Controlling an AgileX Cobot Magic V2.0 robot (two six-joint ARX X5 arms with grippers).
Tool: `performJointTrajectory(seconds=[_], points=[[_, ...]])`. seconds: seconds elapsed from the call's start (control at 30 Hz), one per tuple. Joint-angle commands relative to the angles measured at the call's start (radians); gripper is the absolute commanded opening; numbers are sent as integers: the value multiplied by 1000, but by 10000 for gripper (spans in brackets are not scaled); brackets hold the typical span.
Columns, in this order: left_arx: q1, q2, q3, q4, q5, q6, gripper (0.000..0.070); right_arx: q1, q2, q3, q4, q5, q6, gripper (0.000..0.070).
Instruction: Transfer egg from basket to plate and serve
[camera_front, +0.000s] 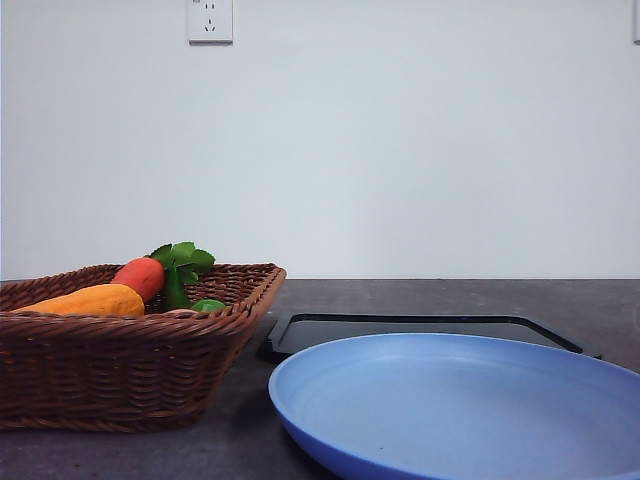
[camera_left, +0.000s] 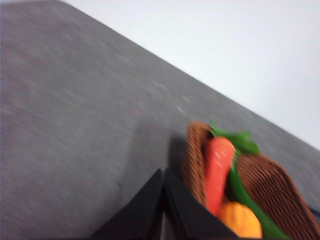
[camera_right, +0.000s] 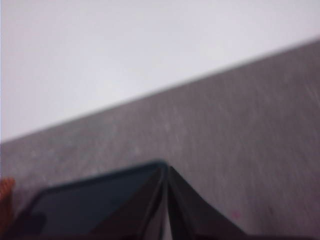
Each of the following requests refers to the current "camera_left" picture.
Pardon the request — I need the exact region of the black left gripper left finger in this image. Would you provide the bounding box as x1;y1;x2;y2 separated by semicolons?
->
92;169;164;240

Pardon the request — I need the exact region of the brown wicker basket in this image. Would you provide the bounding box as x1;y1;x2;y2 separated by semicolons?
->
183;121;320;240

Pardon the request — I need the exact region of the yellow toy corn cob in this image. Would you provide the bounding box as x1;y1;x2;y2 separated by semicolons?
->
218;201;263;239

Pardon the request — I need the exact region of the orange toy carrot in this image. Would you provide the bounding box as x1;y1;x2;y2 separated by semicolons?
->
204;135;236;216

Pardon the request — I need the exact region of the green toy chili pepper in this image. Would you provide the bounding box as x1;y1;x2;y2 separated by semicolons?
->
226;151;289;240

